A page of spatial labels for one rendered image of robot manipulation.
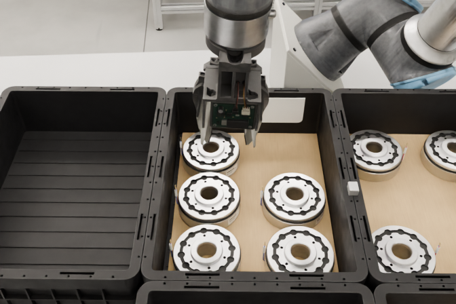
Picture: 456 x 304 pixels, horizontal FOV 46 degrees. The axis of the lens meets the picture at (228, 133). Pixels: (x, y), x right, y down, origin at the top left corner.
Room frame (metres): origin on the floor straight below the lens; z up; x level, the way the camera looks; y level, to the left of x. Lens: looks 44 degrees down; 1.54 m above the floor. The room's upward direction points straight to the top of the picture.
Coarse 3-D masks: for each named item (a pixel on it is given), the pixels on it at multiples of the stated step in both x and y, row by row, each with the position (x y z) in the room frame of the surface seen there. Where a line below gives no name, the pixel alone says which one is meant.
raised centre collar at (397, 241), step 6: (390, 240) 0.47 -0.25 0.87; (396, 240) 0.47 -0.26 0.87; (402, 240) 0.47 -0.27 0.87; (390, 246) 0.46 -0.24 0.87; (408, 246) 0.46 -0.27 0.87; (414, 246) 0.46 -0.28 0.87; (390, 252) 0.45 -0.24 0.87; (414, 252) 0.45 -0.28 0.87; (390, 258) 0.44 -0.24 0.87; (396, 258) 0.44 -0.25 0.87; (408, 258) 0.44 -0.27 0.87; (414, 258) 0.44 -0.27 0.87; (396, 264) 0.44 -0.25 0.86; (402, 264) 0.43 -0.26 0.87; (408, 264) 0.43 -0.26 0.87
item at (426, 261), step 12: (384, 228) 0.50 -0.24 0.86; (396, 228) 0.50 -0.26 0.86; (384, 240) 0.48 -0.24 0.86; (408, 240) 0.48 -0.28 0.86; (420, 240) 0.48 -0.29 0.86; (384, 252) 0.46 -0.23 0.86; (420, 252) 0.46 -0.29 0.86; (432, 252) 0.46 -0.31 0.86; (384, 264) 0.44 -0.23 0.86; (420, 264) 0.44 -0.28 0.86; (432, 264) 0.44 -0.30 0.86
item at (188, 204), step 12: (192, 180) 0.60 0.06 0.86; (204, 180) 0.60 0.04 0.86; (216, 180) 0.60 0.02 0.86; (228, 180) 0.60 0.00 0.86; (180, 192) 0.57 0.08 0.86; (192, 192) 0.57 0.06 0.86; (228, 192) 0.57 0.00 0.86; (180, 204) 0.55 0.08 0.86; (192, 204) 0.55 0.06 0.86; (216, 204) 0.55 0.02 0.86; (228, 204) 0.55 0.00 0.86; (192, 216) 0.53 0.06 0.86; (204, 216) 0.52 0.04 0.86; (216, 216) 0.52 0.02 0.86
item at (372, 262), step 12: (336, 96) 0.74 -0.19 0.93; (336, 108) 0.71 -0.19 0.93; (348, 132) 0.65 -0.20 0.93; (348, 144) 0.62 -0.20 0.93; (348, 156) 0.59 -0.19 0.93; (348, 168) 0.56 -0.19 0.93; (360, 192) 0.52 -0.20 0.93; (360, 204) 0.49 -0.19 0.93; (360, 216) 0.47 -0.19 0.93; (360, 228) 0.45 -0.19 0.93; (372, 240) 0.43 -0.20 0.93; (372, 252) 0.41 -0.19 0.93; (372, 264) 0.39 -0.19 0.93; (372, 276) 0.37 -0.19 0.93; (384, 276) 0.37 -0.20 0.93; (396, 276) 0.37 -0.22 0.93; (408, 276) 0.37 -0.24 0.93; (420, 276) 0.38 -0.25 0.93; (432, 276) 0.38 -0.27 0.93; (444, 276) 0.38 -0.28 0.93
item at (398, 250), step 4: (392, 248) 0.47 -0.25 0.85; (396, 248) 0.47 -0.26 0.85; (400, 248) 0.47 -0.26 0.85; (404, 248) 0.47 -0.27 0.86; (396, 252) 0.47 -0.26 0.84; (400, 252) 0.47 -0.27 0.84; (404, 252) 0.47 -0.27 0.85; (408, 252) 0.46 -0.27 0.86; (400, 256) 0.47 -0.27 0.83; (404, 256) 0.46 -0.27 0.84; (408, 256) 0.46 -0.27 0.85
